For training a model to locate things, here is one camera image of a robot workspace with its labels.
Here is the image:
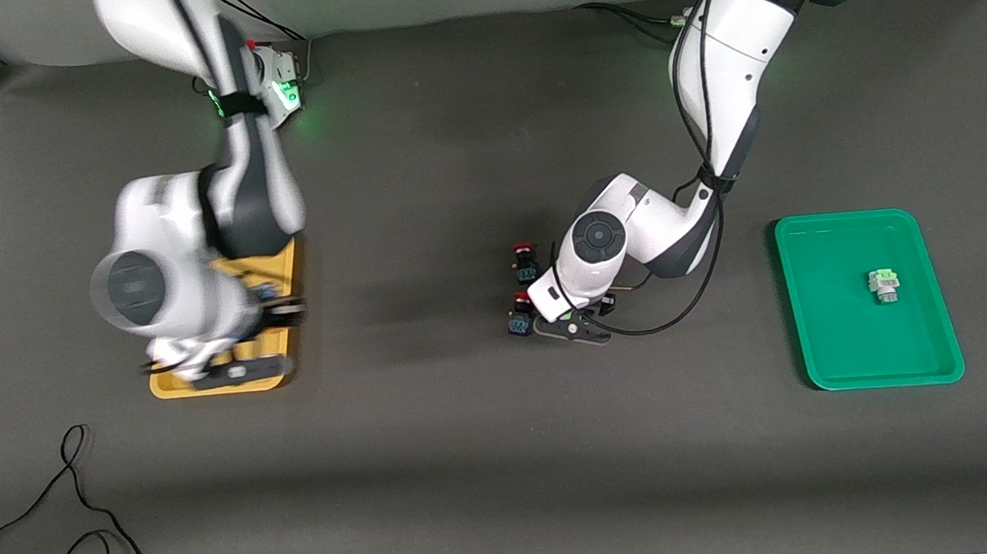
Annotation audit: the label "green push button switch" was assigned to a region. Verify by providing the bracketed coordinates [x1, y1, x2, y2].
[867, 266, 904, 306]

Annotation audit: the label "yellow plastic tray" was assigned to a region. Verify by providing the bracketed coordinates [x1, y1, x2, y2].
[139, 235, 311, 401]

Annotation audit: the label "dark grey table cover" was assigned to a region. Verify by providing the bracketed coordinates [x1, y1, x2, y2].
[0, 0, 987, 554]

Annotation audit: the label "green plastic tray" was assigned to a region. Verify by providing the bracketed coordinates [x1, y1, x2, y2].
[774, 203, 967, 397]

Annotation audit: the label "red push button switch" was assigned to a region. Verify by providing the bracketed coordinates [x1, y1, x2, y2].
[504, 289, 543, 339]
[510, 240, 543, 286]

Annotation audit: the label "thin black loose cable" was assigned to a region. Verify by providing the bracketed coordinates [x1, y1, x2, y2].
[0, 413, 221, 554]

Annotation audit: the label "black right arm base cables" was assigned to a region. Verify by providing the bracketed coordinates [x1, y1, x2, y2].
[216, 0, 317, 92]

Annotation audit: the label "black arm base cables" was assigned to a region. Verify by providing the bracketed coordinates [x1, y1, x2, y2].
[216, 0, 317, 92]
[575, 0, 691, 42]

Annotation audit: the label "black left arm base cables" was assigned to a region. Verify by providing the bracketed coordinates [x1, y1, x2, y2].
[575, 0, 691, 42]

